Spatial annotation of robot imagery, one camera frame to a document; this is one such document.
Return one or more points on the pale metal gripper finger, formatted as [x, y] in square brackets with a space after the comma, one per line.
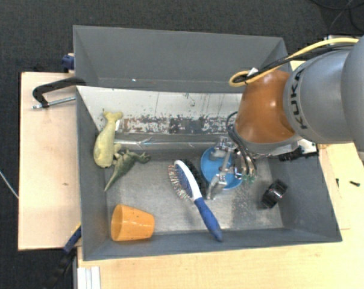
[218, 153]
[213, 188]

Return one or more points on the black cylinder on white bracket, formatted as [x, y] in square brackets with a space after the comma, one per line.
[291, 155]

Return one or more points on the yellow toy whale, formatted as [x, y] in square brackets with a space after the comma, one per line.
[105, 143]

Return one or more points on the grey metal bin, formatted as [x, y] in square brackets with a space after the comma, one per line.
[158, 59]

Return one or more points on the orange plastic cup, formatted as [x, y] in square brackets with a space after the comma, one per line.
[133, 224]

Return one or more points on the pale wood board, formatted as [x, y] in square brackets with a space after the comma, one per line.
[48, 161]

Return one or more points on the small black screw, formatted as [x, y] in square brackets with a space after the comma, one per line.
[355, 184]

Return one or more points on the black round object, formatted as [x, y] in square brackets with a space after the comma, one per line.
[274, 194]

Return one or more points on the blue and white hairbrush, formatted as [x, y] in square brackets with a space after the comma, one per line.
[186, 179]

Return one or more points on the green toy dinosaur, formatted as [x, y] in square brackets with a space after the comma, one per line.
[124, 162]

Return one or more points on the blue round lid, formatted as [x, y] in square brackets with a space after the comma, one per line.
[207, 167]

